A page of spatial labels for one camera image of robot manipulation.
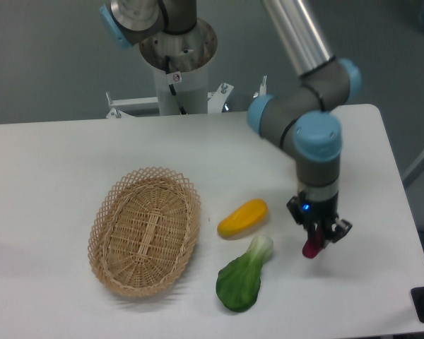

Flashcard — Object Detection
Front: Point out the woven wicker basket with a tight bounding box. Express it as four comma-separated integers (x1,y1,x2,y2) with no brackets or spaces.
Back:
88,167,201,297

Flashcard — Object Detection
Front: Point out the white metal base frame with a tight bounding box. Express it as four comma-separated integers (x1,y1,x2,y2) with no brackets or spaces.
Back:
105,74,267,119

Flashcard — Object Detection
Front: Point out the green bok choy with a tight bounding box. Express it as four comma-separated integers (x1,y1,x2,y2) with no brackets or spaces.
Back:
216,234,273,312

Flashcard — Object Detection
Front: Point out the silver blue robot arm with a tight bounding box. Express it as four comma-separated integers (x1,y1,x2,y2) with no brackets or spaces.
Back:
100,1,361,258

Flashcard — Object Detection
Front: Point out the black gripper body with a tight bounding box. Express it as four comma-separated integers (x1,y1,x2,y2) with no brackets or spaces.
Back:
297,191,338,228

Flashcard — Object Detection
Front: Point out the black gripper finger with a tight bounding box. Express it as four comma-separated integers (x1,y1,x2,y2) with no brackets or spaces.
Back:
322,217,353,247
286,196,318,242

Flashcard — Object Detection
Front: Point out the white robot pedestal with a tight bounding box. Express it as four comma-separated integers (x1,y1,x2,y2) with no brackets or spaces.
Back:
139,18,218,116

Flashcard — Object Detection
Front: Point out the purple sweet potato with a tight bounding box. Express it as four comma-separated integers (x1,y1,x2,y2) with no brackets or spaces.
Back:
302,225,324,258

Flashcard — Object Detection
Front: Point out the black pedestal cable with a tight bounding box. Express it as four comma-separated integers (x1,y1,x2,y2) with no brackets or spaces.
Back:
163,55,188,116

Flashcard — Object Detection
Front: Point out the yellow mango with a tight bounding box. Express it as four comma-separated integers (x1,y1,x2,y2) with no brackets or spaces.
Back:
217,198,269,238

